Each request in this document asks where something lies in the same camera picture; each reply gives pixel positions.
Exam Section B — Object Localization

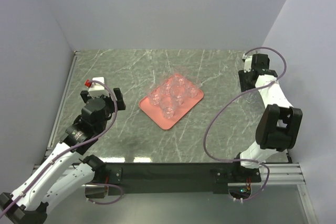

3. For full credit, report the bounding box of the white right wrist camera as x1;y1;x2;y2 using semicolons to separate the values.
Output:
242;54;253;73

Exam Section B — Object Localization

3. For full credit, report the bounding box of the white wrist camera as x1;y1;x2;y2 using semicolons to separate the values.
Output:
242;54;253;73
85;80;109;98

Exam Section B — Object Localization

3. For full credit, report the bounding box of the clear faceted glass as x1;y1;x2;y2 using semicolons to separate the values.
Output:
161;77;172;96
160;97;176;119
245;92;257;104
172;67;187;86
170;85;186;106
185;76;202;98
147;86;162;105

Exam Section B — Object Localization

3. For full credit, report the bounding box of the aluminium front frame rail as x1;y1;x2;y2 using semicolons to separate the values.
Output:
257;164;319;223

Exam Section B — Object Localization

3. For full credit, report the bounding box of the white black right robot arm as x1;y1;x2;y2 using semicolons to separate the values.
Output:
231;54;303;182

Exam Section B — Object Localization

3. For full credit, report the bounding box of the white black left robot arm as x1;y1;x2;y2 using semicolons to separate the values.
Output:
1;88;126;223

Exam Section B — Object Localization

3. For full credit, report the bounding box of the pink plastic tray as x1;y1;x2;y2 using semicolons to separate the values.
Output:
139;83;204;130

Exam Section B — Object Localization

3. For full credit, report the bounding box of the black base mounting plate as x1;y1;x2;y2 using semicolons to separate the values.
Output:
93;163;261;194

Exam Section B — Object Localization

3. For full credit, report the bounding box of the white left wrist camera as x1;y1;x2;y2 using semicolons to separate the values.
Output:
85;80;109;98

